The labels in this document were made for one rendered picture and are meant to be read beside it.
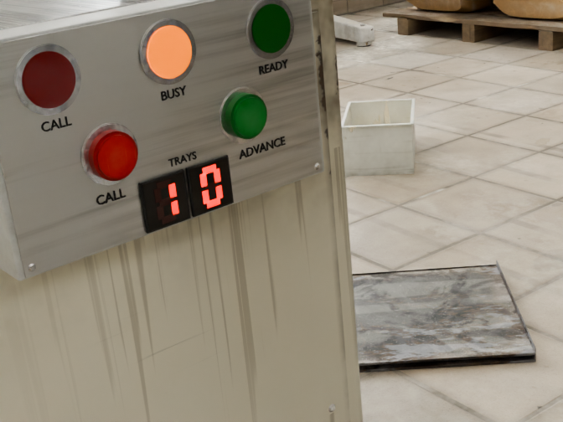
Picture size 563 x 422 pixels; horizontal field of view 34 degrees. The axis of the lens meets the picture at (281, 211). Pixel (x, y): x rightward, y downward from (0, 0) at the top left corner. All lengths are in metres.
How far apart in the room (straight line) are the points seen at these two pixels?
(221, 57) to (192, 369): 0.23
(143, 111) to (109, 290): 0.13
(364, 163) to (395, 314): 0.95
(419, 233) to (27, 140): 1.89
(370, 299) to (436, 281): 0.16
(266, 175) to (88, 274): 0.14
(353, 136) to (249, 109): 2.17
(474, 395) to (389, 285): 0.45
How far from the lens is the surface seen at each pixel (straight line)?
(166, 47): 0.56
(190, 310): 0.66
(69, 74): 0.53
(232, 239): 0.66
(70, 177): 0.55
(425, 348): 1.79
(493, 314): 1.92
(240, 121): 0.59
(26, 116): 0.53
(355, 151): 2.78
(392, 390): 1.70
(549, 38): 4.40
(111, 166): 0.55
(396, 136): 2.76
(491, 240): 2.30
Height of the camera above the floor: 0.91
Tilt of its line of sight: 21 degrees down
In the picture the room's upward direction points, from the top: 6 degrees counter-clockwise
